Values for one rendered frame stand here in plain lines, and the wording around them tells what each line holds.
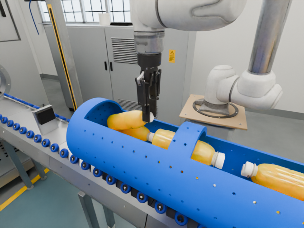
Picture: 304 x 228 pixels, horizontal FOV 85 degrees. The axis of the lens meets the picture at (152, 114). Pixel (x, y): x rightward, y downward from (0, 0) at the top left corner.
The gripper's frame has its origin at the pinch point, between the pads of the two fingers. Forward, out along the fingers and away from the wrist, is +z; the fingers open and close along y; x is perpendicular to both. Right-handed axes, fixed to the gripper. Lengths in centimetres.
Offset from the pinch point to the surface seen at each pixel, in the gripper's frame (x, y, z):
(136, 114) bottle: -4.8, 1.6, 2.1
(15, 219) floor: -116, 35, 124
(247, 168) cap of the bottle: 34.7, 1.3, 9.3
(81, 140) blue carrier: -17.9, 17.8, 8.9
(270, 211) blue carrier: 39.0, 16.3, 5.6
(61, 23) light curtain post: -81, -28, -27
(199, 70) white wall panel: -51, -270, 54
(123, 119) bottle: -10.0, 3.0, 5.4
